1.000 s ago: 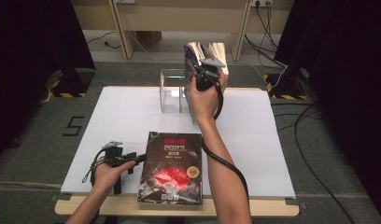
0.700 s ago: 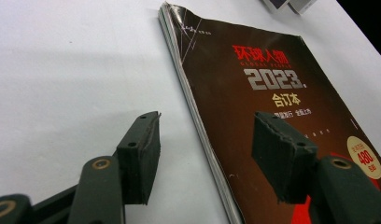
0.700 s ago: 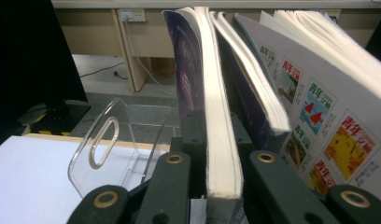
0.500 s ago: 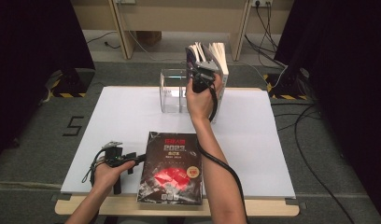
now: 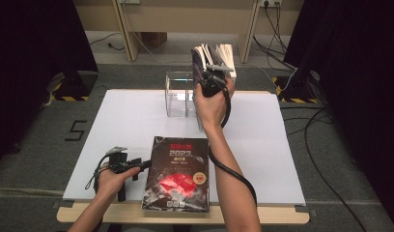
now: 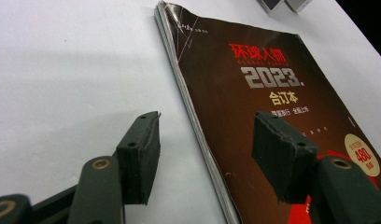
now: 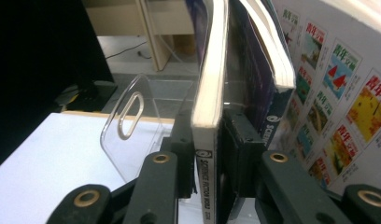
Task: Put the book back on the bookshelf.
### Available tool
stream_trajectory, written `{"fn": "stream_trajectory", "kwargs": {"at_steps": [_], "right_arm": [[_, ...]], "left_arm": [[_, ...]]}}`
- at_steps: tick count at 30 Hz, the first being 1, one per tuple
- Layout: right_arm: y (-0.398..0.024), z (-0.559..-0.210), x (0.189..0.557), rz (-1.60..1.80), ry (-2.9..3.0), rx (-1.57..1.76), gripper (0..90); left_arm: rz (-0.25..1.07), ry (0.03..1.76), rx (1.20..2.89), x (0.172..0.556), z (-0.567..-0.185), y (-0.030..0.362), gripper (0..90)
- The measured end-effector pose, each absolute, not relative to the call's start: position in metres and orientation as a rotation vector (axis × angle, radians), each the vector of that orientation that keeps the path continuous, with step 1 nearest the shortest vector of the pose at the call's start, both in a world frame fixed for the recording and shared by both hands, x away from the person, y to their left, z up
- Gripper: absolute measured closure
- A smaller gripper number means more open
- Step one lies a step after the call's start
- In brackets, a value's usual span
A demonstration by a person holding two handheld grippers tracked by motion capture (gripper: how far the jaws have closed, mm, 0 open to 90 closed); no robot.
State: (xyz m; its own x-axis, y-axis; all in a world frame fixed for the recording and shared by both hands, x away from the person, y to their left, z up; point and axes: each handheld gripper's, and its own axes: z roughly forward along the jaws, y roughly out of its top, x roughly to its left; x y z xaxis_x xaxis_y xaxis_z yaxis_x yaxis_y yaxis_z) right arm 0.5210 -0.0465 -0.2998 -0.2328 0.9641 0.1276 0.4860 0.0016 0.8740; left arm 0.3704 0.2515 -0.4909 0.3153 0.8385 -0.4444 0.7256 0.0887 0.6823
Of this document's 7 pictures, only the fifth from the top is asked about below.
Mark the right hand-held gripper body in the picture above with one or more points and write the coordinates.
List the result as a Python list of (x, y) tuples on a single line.
[(212, 85)]

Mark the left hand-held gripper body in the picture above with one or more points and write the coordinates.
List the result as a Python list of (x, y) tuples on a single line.
[(119, 162)]

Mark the white picture-grid magazine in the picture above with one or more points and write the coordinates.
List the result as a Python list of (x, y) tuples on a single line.
[(226, 54)]

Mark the clear acrylic file holder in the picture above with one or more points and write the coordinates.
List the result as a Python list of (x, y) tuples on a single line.
[(175, 106)]

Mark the person's left hand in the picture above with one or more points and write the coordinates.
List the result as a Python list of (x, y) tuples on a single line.
[(113, 185)]

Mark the person's right hand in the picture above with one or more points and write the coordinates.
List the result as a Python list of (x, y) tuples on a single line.
[(211, 111)]

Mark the white table board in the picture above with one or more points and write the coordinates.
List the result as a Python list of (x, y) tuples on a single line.
[(121, 129)]

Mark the grey tape patch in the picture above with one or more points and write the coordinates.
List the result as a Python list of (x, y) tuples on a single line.
[(306, 211), (62, 204)]

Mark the brown cardboard box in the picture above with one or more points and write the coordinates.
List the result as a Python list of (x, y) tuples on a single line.
[(154, 39)]

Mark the beige wooden desk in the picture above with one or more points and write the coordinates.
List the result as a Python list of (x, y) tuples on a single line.
[(185, 16)]

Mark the black hazard-striped stand base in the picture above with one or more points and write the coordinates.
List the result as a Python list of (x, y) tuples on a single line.
[(298, 90), (76, 87)]

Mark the black curtain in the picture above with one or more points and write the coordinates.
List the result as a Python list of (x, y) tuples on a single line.
[(362, 80), (31, 64)]

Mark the light wooden table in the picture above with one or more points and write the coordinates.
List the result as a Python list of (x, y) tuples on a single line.
[(275, 216)]

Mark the white wall socket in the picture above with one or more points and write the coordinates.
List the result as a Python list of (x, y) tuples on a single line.
[(270, 3)]

